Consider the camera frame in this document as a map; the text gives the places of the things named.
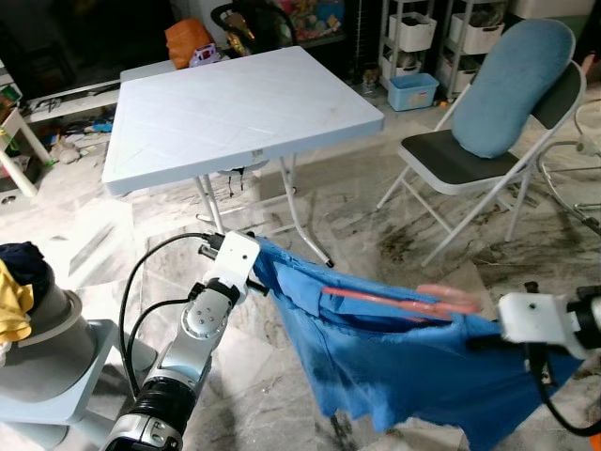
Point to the blue shirt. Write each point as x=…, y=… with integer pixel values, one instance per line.
x=394, y=376

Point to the grey folding chair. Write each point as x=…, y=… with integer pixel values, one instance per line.
x=451, y=164

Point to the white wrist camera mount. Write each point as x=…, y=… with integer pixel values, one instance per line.
x=230, y=263
x=540, y=319

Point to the pink clothes hanger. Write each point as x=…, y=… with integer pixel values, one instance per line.
x=394, y=301

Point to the navy cloth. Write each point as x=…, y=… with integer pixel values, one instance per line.
x=23, y=263

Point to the white stool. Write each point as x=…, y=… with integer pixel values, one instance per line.
x=23, y=141

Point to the yellow shirt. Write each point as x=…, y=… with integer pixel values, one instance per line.
x=11, y=305

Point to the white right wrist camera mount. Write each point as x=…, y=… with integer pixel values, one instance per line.
x=540, y=319

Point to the white shelf cart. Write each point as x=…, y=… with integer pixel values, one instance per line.
x=474, y=38
x=411, y=33

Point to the black television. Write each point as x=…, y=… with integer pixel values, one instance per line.
x=84, y=38

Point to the orange bag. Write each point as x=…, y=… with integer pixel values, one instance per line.
x=186, y=39

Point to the white folding table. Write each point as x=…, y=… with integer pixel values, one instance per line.
x=235, y=113

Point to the blue chair cushion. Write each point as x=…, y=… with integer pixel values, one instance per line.
x=512, y=85

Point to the purple toy car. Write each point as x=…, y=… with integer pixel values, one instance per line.
x=204, y=56

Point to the light blue plastic bin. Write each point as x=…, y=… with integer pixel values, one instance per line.
x=413, y=92

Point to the grey laundry basket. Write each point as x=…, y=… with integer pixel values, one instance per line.
x=52, y=357

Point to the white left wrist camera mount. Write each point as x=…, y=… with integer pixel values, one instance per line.
x=230, y=263

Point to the small white side table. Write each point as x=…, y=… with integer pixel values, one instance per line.
x=146, y=70

